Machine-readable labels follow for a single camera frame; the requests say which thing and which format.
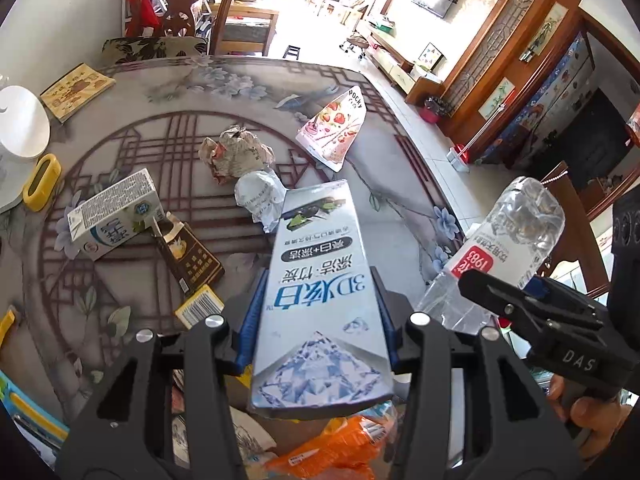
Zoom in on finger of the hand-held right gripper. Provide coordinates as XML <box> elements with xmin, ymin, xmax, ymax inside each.
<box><xmin>524</xmin><ymin>276</ymin><xmax>608</xmax><ymax>311</ymax></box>
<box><xmin>457</xmin><ymin>268</ymin><xmax>606</xmax><ymax>358</ymax></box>

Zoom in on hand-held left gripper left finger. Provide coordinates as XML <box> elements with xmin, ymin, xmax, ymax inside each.
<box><xmin>55</xmin><ymin>267</ymin><xmax>271</xmax><ymax>480</ymax></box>

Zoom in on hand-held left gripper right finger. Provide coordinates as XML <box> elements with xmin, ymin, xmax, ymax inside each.
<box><xmin>369</xmin><ymin>271</ymin><xmax>583</xmax><ymax>480</ymax></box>

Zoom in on small yellow box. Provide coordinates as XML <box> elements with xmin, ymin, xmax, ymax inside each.
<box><xmin>175</xmin><ymin>284</ymin><xmax>226</xmax><ymax>330</ymax></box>

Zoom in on clear plastic bottle red label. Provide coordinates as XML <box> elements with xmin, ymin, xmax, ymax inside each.
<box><xmin>415</xmin><ymin>176</ymin><xmax>566</xmax><ymax>333</ymax></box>

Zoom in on blue white toothpaste box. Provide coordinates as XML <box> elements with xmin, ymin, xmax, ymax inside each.
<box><xmin>250</xmin><ymin>179</ymin><xmax>397</xmax><ymax>417</ymax></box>

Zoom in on newspaper ball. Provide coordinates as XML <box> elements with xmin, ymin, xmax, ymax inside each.
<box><xmin>199</xmin><ymin>126</ymin><xmax>276</xmax><ymax>183</ymax></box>

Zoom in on white green milk carton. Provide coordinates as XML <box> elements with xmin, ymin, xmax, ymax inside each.
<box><xmin>67</xmin><ymin>168</ymin><xmax>166</xmax><ymax>261</ymax></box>

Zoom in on person's right hand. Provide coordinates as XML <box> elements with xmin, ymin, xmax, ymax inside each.
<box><xmin>546</xmin><ymin>374</ymin><xmax>636</xmax><ymax>443</ymax></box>

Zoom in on brown wooden chair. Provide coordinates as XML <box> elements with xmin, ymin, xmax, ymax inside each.
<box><xmin>540</xmin><ymin>160</ymin><xmax>618</xmax><ymax>301</ymax></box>

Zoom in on brown drink carton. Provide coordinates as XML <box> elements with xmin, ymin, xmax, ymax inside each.
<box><xmin>150</xmin><ymin>212</ymin><xmax>226</xmax><ymax>295</ymax></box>

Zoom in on crumpled white plastic wrapper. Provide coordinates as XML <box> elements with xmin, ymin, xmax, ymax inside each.
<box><xmin>235</xmin><ymin>170</ymin><xmax>288</xmax><ymax>233</ymax></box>

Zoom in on orange plastic packet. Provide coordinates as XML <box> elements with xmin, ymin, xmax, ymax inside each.
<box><xmin>265</xmin><ymin>415</ymin><xmax>396</xmax><ymax>480</ymax></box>

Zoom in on red flower pot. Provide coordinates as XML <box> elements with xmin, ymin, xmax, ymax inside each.
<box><xmin>422</xmin><ymin>97</ymin><xmax>446</xmax><ymax>123</ymax></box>

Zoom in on colourful printed door curtain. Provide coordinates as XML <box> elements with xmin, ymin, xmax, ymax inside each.
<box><xmin>500</xmin><ymin>35</ymin><xmax>597</xmax><ymax>161</ymax></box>

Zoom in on pink strawberry snack box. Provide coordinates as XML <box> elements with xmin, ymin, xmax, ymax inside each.
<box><xmin>295</xmin><ymin>85</ymin><xmax>367</xmax><ymax>171</ymax></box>

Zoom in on blue yellow packet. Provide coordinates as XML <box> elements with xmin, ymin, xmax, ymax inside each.
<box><xmin>0</xmin><ymin>370</ymin><xmax>71</xmax><ymax>466</ymax></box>

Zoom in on yellow stick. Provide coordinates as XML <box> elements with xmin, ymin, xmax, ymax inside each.
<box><xmin>0</xmin><ymin>307</ymin><xmax>21</xmax><ymax>347</ymax></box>

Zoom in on small framed picture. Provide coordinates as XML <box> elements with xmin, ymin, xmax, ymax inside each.
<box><xmin>417</xmin><ymin>42</ymin><xmax>446</xmax><ymax>72</ymax></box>

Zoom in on yellow plastic holder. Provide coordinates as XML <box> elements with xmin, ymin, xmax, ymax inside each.
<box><xmin>22</xmin><ymin>154</ymin><xmax>62</xmax><ymax>212</ymax></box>

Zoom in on low television cabinet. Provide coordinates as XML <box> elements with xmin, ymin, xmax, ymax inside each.
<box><xmin>367</xmin><ymin>25</ymin><xmax>443</xmax><ymax>92</ymax></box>

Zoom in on carved wooden partition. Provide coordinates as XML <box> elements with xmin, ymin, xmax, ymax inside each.
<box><xmin>405</xmin><ymin>0</ymin><xmax>598</xmax><ymax>163</ymax></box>

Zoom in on yellow patterned book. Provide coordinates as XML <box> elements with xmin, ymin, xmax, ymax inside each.
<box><xmin>40</xmin><ymin>63</ymin><xmax>117</xmax><ymax>123</ymax></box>

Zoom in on floral chair cushion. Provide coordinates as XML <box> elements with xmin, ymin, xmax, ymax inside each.
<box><xmin>102</xmin><ymin>36</ymin><xmax>208</xmax><ymax>66</ymax></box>

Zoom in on wooden sofa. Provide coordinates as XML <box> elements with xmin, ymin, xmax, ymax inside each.
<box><xmin>212</xmin><ymin>2</ymin><xmax>280</xmax><ymax>57</ymax></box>

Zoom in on dark wooden dining chair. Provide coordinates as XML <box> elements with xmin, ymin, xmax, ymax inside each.
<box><xmin>131</xmin><ymin>0</ymin><xmax>243</xmax><ymax>57</ymax></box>

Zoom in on mop with white handle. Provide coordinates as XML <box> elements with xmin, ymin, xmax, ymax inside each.
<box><xmin>446</xmin><ymin>105</ymin><xmax>501</xmax><ymax>173</ymax></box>

